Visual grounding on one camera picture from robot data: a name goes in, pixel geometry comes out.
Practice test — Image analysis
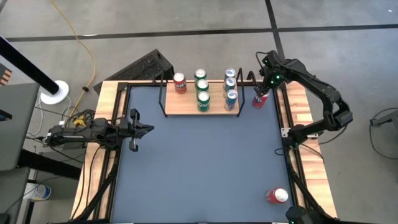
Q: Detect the silver blue slim energy can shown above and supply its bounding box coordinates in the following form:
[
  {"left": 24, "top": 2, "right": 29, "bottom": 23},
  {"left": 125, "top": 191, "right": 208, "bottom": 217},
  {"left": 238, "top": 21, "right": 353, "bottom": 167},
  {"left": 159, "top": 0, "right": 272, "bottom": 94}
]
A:
[
  {"left": 223, "top": 77, "right": 238, "bottom": 93},
  {"left": 224, "top": 89, "right": 239, "bottom": 111},
  {"left": 223, "top": 68, "right": 237, "bottom": 81}
]

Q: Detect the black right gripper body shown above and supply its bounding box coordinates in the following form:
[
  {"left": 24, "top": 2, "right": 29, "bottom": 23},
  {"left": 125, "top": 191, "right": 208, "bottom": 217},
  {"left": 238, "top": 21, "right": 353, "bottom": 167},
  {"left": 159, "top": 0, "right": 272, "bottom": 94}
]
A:
[{"left": 256, "top": 50, "right": 285, "bottom": 91}]

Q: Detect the red Fanta soda can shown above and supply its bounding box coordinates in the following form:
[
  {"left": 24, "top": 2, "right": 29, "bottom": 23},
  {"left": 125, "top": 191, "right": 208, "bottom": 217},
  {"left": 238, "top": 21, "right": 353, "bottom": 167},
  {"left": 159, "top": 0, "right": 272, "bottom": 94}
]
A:
[
  {"left": 252, "top": 91, "right": 269, "bottom": 109},
  {"left": 173, "top": 72, "right": 188, "bottom": 95},
  {"left": 266, "top": 187, "right": 289, "bottom": 205}
]

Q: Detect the black floor beam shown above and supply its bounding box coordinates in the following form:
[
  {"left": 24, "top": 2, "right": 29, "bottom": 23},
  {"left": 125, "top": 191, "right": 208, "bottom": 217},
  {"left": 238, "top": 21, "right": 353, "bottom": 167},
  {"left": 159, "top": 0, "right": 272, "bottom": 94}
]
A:
[{"left": 17, "top": 148, "right": 82, "bottom": 180}]

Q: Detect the green Sprite soda can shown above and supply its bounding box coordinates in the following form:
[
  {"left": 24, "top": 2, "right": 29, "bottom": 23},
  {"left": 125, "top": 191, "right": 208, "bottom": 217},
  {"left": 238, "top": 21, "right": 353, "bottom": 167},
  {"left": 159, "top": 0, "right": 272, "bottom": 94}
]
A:
[
  {"left": 197, "top": 90, "right": 211, "bottom": 113},
  {"left": 194, "top": 68, "right": 208, "bottom": 82},
  {"left": 195, "top": 78, "right": 210, "bottom": 94}
]

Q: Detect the yellow cable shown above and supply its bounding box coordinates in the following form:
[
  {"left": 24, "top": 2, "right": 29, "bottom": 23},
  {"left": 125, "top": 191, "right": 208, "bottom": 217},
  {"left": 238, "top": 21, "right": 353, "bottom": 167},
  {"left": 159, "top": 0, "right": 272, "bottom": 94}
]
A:
[{"left": 49, "top": 0, "right": 97, "bottom": 126}]

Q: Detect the wooden shelf black wire frame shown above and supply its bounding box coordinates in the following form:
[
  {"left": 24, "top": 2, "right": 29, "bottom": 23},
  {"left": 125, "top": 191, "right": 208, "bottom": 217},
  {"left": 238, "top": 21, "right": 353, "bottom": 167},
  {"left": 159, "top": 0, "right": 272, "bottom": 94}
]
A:
[{"left": 152, "top": 67, "right": 246, "bottom": 119}]

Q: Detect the orange striped box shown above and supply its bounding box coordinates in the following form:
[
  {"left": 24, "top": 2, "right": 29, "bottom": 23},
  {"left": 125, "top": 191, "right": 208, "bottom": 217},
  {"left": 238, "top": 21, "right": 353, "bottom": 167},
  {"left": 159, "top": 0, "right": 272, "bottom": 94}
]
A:
[{"left": 0, "top": 63, "right": 13, "bottom": 86}]

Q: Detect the white plastic bottle blue label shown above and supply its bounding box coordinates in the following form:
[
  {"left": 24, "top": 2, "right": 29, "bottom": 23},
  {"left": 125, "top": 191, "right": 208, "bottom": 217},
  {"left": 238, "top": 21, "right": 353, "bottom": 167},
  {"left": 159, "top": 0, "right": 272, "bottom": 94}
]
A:
[{"left": 23, "top": 182, "right": 53, "bottom": 201}]

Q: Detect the black cable bundle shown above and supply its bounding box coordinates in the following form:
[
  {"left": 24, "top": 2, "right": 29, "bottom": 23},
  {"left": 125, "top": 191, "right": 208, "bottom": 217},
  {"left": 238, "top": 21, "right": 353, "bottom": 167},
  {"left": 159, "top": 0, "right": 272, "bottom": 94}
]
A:
[{"left": 26, "top": 108, "right": 97, "bottom": 150}]

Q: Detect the black perforated case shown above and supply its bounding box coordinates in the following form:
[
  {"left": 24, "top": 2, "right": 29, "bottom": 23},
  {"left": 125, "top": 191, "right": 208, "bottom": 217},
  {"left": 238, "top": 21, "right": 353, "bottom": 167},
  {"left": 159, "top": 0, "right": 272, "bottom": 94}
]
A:
[{"left": 93, "top": 49, "right": 176, "bottom": 96}]

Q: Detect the black pole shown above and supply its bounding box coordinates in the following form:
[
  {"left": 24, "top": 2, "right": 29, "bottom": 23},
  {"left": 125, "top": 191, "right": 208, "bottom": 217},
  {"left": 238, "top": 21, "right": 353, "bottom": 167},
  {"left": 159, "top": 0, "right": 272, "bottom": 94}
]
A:
[{"left": 0, "top": 36, "right": 60, "bottom": 96}]

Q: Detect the black device green light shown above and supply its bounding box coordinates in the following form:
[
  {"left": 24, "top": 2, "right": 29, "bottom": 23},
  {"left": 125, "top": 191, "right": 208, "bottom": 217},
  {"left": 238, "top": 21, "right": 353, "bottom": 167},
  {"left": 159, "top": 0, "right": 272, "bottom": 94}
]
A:
[{"left": 285, "top": 205, "right": 315, "bottom": 224}]

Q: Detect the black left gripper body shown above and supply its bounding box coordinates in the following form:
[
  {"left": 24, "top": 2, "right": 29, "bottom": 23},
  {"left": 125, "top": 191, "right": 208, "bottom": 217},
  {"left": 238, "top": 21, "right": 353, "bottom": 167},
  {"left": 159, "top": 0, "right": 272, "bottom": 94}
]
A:
[{"left": 119, "top": 108, "right": 141, "bottom": 152}]

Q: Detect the white round pole base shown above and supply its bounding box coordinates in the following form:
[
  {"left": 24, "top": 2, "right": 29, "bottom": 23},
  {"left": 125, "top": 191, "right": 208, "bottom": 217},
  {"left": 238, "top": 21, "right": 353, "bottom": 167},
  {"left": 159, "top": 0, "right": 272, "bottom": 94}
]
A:
[{"left": 39, "top": 80, "right": 70, "bottom": 105}]

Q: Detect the grey metal cabinet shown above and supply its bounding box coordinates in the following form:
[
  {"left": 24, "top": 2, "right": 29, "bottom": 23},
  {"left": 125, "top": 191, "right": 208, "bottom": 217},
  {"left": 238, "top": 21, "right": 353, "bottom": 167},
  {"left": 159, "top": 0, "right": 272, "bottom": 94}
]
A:
[{"left": 0, "top": 82, "right": 40, "bottom": 172}]

